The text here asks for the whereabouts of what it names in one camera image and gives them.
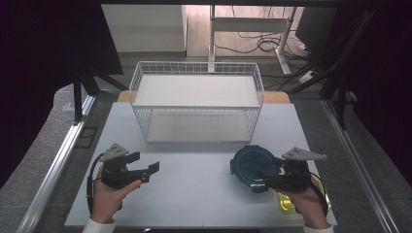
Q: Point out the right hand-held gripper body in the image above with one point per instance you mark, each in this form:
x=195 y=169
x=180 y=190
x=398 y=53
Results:
x=293 y=176

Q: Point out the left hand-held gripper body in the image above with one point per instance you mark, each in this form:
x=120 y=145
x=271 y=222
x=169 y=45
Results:
x=113 y=171

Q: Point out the dark blue round lid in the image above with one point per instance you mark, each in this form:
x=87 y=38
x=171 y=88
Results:
x=249 y=165

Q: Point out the person's left hand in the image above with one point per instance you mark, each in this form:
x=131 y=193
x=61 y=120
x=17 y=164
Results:
x=105 y=200

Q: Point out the person's right hand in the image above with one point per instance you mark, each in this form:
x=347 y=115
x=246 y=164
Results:
x=307 y=204

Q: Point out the yellow-green transparent container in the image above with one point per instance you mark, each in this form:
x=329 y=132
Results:
x=285 y=204

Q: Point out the tan wooden board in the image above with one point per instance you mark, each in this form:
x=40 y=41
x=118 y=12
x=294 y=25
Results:
x=276 y=97

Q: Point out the black metal stand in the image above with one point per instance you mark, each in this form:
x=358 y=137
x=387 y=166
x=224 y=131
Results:
x=77 y=97
x=340 y=97

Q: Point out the white power strip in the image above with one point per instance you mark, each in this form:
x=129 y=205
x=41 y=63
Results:
x=306 y=77

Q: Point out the dark curtain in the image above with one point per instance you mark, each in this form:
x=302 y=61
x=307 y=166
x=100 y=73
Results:
x=385 y=81
x=39 y=64

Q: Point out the white cabinet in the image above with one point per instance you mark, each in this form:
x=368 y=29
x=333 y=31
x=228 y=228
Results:
x=145 y=27

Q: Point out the aluminium rail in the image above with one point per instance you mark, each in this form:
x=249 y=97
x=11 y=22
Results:
x=356 y=168
x=55 y=168

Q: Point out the white desk frame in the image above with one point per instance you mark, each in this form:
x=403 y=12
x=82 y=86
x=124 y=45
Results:
x=249 y=24

